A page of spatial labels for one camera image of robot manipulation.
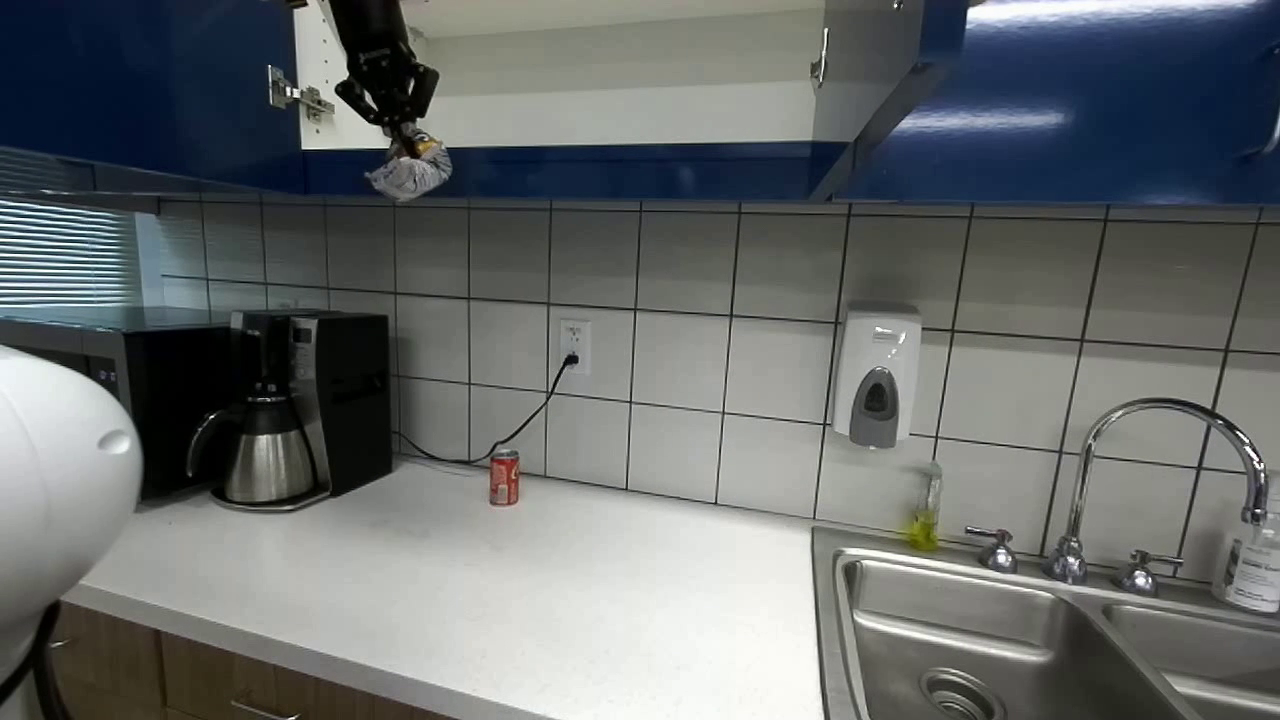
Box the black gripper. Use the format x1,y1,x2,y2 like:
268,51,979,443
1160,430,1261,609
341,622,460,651
327,0,440,150

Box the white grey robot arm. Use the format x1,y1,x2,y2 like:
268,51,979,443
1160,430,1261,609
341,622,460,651
0,0,454,720

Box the silver cabinet hinge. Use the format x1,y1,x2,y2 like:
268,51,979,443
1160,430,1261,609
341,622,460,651
265,65,332,118

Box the blue upper cabinet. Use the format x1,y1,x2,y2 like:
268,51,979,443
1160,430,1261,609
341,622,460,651
0,0,1280,210

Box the open blue cabinet door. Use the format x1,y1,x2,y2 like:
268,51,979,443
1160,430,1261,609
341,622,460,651
807,0,974,201

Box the wooden lower cabinet drawers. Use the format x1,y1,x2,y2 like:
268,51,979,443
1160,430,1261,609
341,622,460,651
47,603,440,720

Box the black steel coffee maker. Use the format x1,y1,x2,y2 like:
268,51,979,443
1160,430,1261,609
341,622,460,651
233,307,394,494

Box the black microwave oven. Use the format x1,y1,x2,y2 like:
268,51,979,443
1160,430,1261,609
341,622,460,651
0,307,238,501

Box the red soda can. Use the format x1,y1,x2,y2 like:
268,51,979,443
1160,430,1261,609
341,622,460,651
489,443,522,509

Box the steel coffee carafe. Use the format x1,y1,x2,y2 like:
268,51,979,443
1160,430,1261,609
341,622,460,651
184,392,322,509

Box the yellow dish soap bottle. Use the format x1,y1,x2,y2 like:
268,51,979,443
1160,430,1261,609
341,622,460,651
903,464,945,552

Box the stainless steel double sink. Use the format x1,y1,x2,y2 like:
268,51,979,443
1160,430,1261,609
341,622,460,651
811,529,1280,720

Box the chrome gooseneck faucet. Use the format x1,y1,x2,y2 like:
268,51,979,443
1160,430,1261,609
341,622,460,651
937,394,1249,585

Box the white hand soap bottle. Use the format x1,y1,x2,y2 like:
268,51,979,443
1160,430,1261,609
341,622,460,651
1220,518,1280,614

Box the white wall outlet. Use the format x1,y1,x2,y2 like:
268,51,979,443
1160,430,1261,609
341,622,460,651
555,315,594,371

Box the black power cord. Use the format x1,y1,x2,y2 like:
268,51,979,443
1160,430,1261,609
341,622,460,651
394,352,585,470

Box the white wall soap dispenser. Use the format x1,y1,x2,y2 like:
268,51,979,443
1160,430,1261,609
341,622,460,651
831,312,920,447

